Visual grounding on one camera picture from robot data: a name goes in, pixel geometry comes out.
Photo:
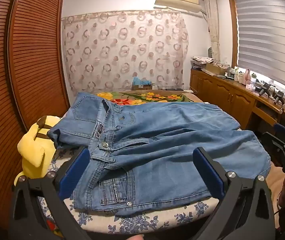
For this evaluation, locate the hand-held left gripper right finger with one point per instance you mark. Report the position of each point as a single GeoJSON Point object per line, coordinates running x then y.
{"type": "Point", "coordinates": [208, 173]}

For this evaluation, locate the black device on stand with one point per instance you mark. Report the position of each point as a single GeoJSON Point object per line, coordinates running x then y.
{"type": "Point", "coordinates": [264, 90]}
{"type": "Point", "coordinates": [279, 98]}

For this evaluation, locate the flat black box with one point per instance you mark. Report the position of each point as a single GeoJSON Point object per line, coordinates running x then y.
{"type": "Point", "coordinates": [174, 89]}

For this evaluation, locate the wooden side cabinet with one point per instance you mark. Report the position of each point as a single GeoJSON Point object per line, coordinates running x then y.
{"type": "Point", "coordinates": [225, 97]}

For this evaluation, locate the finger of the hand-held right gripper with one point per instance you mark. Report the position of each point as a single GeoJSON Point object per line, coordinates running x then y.
{"type": "Point", "coordinates": [282, 132]}
{"type": "Point", "coordinates": [272, 145]}

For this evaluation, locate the stack of folded cloths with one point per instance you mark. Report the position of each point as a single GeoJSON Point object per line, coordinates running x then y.
{"type": "Point", "coordinates": [202, 61]}

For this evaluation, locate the light blue jeans pants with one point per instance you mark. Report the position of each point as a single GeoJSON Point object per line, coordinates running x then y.
{"type": "Point", "coordinates": [172, 140]}

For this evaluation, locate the colourful floral blanket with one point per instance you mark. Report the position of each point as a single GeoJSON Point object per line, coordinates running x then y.
{"type": "Point", "coordinates": [142, 97]}

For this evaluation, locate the wooden louvered wardrobe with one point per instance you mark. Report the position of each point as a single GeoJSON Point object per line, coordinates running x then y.
{"type": "Point", "coordinates": [20, 67]}

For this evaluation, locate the person's left hand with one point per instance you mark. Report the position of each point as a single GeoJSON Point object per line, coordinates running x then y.
{"type": "Point", "coordinates": [135, 237]}

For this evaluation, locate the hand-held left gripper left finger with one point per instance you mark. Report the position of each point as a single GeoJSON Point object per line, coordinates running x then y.
{"type": "Point", "coordinates": [75, 172]}

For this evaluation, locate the circle patterned hanging cloth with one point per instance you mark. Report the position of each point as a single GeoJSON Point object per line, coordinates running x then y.
{"type": "Point", "coordinates": [125, 52]}

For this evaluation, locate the beige tied curtain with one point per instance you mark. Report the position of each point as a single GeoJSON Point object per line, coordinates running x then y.
{"type": "Point", "coordinates": [213, 22]}

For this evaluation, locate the white bottle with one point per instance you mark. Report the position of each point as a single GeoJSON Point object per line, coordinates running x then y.
{"type": "Point", "coordinates": [236, 75]}

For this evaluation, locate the blue jeans pants plain pocket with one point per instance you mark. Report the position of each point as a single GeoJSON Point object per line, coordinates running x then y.
{"type": "Point", "coordinates": [85, 115]}

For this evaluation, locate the white power strip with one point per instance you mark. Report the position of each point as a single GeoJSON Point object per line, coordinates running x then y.
{"type": "Point", "coordinates": [188, 90]}

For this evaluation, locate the small white box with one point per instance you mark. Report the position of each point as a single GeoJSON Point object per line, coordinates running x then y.
{"type": "Point", "coordinates": [250, 87]}

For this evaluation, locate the yellow plush toy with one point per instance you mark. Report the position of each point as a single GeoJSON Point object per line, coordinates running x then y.
{"type": "Point", "coordinates": [32, 150]}

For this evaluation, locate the pink bottle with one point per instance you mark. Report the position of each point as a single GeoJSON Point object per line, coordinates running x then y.
{"type": "Point", "coordinates": [245, 77]}

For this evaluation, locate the open cardboard box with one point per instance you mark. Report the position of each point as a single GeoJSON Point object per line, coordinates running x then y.
{"type": "Point", "coordinates": [217, 68]}

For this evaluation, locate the grey striped window blind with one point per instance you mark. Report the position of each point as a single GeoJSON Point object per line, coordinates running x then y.
{"type": "Point", "coordinates": [270, 37]}

